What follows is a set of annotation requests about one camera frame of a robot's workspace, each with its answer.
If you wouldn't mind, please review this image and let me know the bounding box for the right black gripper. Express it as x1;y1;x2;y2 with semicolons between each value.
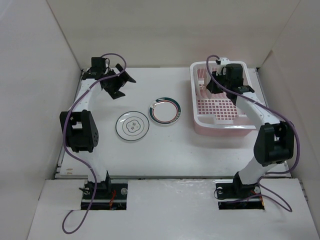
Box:
206;70;231;94

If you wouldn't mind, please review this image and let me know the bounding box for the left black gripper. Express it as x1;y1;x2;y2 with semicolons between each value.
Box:
103;64;135;99

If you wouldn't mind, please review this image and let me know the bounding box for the orange sunburst plate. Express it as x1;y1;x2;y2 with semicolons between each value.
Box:
198;78;206;91

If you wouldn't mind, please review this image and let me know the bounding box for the white plate flower outline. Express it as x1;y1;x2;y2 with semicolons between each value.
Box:
115;111;150;142

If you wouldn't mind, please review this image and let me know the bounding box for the green red rimmed plate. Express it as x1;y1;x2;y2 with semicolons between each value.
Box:
148;97;182;126

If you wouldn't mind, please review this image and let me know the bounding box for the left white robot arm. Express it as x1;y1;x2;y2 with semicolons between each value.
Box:
59;53;135;199

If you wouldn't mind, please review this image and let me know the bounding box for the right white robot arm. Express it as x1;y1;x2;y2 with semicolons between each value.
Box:
206;63;295;200

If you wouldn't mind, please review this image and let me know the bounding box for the pink dish rack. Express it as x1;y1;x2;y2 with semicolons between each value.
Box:
189;61;256;137

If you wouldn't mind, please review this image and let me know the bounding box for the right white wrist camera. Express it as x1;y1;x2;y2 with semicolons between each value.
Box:
216;57;230;76

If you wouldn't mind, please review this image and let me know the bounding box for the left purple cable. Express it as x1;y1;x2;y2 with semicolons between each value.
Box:
61;52;127;235

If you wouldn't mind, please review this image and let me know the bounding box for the purple cable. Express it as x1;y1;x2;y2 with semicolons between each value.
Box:
61;52;127;235
206;54;301;213

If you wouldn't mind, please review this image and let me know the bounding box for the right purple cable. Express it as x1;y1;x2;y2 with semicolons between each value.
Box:
206;54;301;213

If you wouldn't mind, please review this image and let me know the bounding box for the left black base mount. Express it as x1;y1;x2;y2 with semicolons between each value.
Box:
79;183;128;211

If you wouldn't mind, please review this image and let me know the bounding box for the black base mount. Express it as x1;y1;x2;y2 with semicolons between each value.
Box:
79;183;128;211
214;182;265;210

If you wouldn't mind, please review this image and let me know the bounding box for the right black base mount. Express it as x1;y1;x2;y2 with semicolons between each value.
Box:
214;182;265;210

